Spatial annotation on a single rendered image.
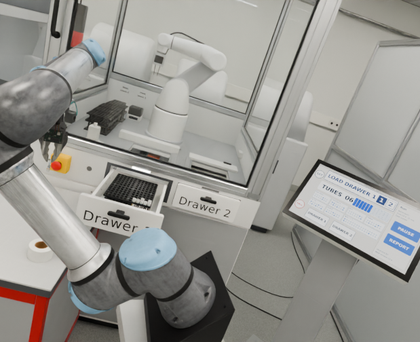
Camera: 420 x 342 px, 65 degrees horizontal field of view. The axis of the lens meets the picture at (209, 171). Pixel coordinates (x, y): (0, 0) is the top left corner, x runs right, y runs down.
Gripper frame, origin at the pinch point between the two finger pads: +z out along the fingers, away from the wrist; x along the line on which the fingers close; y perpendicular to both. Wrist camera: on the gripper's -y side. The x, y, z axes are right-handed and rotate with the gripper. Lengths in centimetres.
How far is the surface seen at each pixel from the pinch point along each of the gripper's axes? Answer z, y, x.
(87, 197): 4.8, 17.4, 13.8
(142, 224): 9.3, 23.5, 32.7
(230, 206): 8, 3, 75
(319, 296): 32, 32, 118
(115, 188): 7.1, 2.9, 24.2
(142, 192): 7.2, 2.8, 34.9
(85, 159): 6.2, -18.5, 12.6
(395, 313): 54, 22, 195
